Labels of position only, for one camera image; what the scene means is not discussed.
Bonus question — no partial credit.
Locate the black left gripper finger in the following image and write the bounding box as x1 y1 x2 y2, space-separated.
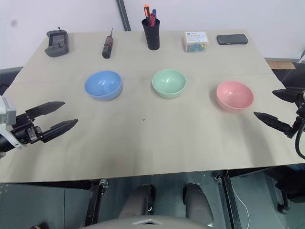
42 118 79 144
24 101 66 121

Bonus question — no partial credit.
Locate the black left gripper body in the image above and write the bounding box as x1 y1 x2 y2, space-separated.
10 111 45 145

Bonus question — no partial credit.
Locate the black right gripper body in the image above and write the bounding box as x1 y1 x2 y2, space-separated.
293 90 305 131

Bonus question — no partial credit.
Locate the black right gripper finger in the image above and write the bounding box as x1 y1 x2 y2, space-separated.
272 89 299 104
253 111 296 139

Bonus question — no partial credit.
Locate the brown cardboard piece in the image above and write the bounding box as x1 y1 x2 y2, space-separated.
267 61 296 70

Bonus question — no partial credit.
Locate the pink plastic bowl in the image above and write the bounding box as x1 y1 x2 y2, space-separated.
216 80 254 111

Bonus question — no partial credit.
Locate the blue plastic bowl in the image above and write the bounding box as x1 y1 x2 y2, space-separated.
84 70 123 101

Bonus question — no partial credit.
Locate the black smartphone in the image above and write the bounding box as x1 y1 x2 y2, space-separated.
216 34 249 46

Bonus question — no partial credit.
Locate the black table leg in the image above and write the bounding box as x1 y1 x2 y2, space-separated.
86 178 110 226
213 170 244 229

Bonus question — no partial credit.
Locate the black electric screwdriver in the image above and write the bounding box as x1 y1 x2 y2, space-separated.
102 27 114 60

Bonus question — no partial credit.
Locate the clear box of pins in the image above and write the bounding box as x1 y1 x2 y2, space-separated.
183 31 210 53

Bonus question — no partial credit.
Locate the dark rounded robot leg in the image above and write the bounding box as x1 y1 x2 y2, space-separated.
183 183 214 225
118 184 157 219

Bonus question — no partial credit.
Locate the green plastic bowl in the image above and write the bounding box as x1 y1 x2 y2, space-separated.
152 69 187 99

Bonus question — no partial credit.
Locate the black pen cup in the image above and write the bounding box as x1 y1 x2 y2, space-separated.
141 18 161 51

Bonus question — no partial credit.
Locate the grey robot torso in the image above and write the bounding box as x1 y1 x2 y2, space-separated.
80 214 215 229

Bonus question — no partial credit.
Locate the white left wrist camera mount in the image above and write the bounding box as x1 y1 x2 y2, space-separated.
0 94 24 150

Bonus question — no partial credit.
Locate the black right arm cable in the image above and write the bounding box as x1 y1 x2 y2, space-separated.
295 130 305 159

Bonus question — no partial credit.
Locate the white floor cable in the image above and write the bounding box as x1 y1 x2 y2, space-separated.
232 184 251 229

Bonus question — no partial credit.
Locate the dark metal wall post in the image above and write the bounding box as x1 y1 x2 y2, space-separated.
115 0 132 32

